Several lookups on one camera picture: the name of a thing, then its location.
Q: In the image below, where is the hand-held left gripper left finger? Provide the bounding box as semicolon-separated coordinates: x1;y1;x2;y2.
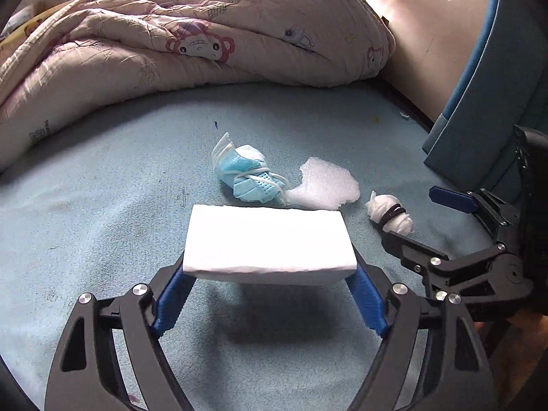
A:
45;261;202;411

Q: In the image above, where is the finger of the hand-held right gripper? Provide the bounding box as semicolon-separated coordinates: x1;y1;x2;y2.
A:
429;185;521;246
381;229;508;292

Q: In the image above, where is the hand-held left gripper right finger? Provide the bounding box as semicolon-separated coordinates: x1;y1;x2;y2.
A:
342;259;499;411

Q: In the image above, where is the black hair tie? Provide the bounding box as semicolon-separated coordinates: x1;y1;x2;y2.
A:
380;206;407;228

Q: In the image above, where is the white tissue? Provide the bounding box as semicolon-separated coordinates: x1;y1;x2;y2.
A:
365;191;414;236

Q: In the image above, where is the white foam block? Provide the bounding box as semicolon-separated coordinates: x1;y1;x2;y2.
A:
182;204;359;286

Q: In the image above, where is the white foam wrap sheet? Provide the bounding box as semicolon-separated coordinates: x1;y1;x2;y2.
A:
284;156;361;212

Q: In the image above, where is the blue bed sheet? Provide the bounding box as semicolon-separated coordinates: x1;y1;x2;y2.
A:
0;78;494;411

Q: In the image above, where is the blue face mask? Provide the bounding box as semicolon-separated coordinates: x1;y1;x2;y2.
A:
211;131;294;203

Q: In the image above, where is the pink cartoon quilt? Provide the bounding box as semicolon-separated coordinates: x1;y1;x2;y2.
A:
0;0;397;173

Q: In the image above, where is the yellow cartoon blanket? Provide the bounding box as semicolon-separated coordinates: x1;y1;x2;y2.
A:
0;2;74;42

